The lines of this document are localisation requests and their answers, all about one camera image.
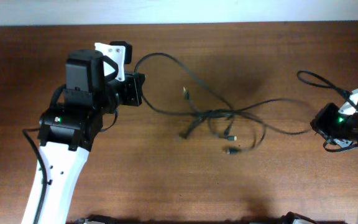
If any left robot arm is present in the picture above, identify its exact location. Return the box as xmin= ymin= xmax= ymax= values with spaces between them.
xmin=22 ymin=46 xmax=145 ymax=223

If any black usb cable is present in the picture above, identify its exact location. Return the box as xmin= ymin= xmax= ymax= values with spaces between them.
xmin=178 ymin=86 xmax=239 ymax=142
xmin=134 ymin=52 xmax=312 ymax=136
xmin=206 ymin=108 xmax=267 ymax=156

